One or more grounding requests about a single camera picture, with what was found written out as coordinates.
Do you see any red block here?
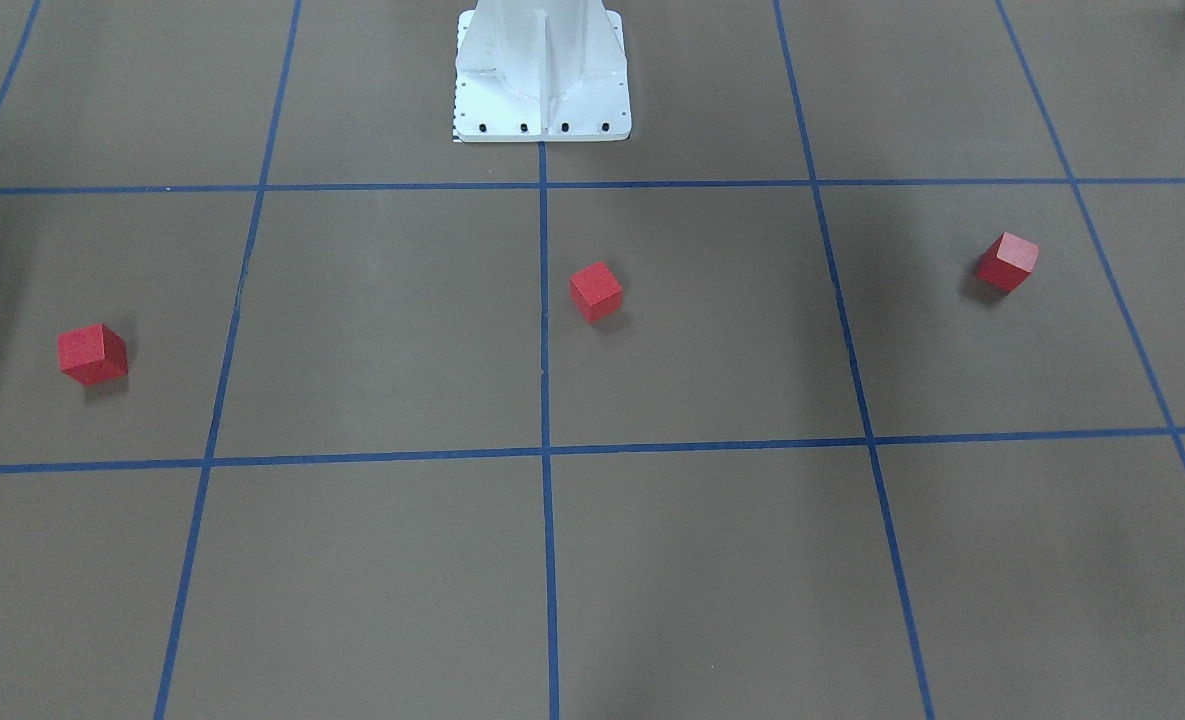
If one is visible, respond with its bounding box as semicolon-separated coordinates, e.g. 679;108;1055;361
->
57;323;129;386
973;232;1040;293
568;261;624;324

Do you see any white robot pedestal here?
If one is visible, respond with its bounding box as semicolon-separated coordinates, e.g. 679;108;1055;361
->
451;1;633;143

